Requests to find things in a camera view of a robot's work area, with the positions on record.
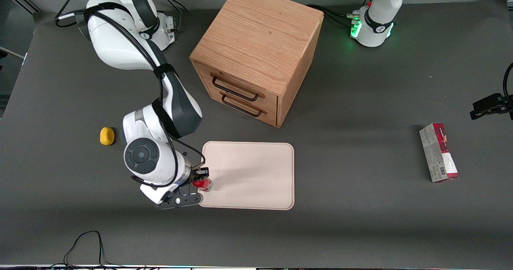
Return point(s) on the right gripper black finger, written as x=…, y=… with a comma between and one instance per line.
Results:
x=201, y=172
x=192, y=189

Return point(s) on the small yellow rounded object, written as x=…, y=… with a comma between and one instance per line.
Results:
x=107, y=136

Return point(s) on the oak two-drawer cabinet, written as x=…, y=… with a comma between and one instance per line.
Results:
x=256, y=29

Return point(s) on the red plaid cardboard box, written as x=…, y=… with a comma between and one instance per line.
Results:
x=437, y=154

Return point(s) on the red coke bottle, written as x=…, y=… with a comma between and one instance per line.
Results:
x=203, y=184

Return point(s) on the beige rectangular tray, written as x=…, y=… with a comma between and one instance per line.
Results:
x=252, y=174

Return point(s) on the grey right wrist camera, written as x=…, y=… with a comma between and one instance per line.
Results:
x=176, y=201

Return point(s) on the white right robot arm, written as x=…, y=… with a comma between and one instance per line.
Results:
x=116, y=41

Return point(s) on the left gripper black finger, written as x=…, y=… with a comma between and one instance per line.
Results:
x=489, y=103

